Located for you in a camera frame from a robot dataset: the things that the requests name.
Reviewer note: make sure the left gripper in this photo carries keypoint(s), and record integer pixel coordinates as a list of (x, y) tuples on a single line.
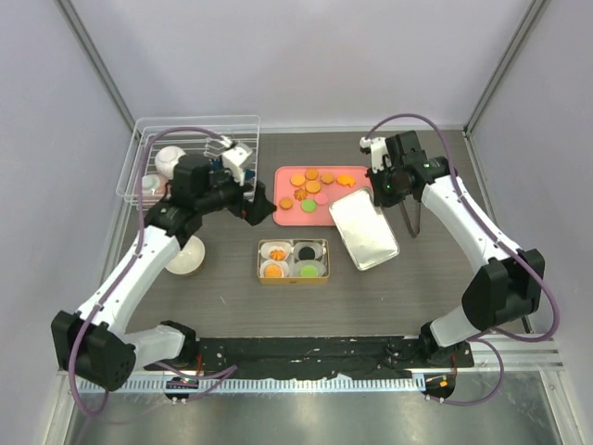
[(257, 209)]

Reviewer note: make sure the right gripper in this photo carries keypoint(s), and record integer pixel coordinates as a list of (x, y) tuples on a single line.
[(380, 198)]

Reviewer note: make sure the metal tongs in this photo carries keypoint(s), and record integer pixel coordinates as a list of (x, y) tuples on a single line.
[(413, 225)]

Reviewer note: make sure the orange swirl cookie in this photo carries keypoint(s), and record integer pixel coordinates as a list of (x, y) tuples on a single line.
[(277, 255), (300, 194)]

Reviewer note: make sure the silver tin lid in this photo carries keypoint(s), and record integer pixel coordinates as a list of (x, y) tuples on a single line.
[(364, 229)]

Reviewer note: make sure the black round cookie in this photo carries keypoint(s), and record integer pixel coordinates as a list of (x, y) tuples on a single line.
[(307, 253)]

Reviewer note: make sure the large orange round cookie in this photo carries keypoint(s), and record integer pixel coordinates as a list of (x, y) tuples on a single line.
[(273, 270)]

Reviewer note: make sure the green round cookie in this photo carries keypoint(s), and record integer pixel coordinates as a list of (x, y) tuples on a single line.
[(308, 271), (308, 205)]

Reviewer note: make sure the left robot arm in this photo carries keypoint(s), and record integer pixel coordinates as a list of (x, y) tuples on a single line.
[(92, 343)]

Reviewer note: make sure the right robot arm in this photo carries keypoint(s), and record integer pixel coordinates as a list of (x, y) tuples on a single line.
[(505, 285)]

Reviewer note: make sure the orange round cookie left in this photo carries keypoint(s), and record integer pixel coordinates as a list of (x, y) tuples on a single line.
[(286, 203)]

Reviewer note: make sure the pink tray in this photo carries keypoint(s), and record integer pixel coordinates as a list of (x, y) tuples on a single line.
[(321, 216)]

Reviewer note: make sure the orange cookie upper left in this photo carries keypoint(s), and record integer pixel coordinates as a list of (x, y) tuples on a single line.
[(297, 180)]

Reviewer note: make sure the orange scalloped cookie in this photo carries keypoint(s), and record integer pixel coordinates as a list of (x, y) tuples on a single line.
[(346, 180)]

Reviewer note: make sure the gold cookie tin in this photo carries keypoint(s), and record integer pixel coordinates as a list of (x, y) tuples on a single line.
[(292, 263)]

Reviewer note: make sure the orange round cookie middle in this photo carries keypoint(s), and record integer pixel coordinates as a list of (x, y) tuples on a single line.
[(313, 187)]

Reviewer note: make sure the pink round cookie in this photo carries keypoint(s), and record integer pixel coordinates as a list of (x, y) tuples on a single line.
[(321, 199)]

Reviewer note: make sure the orange round cookie top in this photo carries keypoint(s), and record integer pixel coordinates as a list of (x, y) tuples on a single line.
[(311, 174)]

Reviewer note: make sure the blue patterned plate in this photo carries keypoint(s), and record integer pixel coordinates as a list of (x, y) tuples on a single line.
[(248, 174)]

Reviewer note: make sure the white bowl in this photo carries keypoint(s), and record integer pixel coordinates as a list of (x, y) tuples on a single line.
[(189, 259)]

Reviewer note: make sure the pink cup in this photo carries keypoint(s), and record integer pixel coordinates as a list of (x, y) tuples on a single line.
[(153, 189)]

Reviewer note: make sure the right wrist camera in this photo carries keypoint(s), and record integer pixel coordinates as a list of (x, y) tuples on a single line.
[(377, 149)]

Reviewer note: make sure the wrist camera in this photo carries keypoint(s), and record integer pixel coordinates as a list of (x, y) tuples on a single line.
[(377, 149), (238, 152)]

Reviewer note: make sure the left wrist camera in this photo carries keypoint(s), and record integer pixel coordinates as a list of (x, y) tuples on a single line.
[(238, 152)]

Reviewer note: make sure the white wire dish rack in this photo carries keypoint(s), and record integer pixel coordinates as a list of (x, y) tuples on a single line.
[(242, 128)]

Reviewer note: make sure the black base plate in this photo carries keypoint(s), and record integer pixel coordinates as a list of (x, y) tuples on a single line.
[(313, 358)]

